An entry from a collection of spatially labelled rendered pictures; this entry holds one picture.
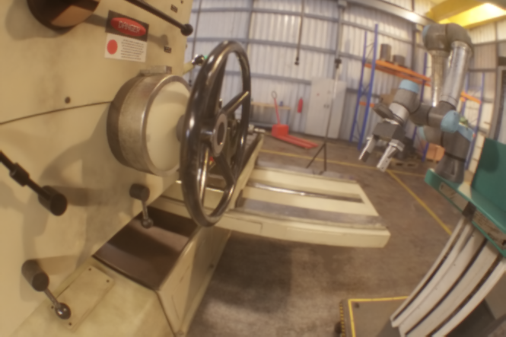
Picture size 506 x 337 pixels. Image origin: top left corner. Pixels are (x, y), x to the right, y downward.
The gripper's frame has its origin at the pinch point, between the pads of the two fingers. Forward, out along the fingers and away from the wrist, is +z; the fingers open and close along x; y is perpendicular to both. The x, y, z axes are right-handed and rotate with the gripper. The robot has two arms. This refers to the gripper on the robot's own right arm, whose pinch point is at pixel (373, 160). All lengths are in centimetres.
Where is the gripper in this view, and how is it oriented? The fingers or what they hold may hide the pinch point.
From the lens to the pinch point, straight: 73.6
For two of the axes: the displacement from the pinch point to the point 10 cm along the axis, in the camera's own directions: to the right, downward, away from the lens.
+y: 8.6, 5.1, 0.3
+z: -5.1, 8.5, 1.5
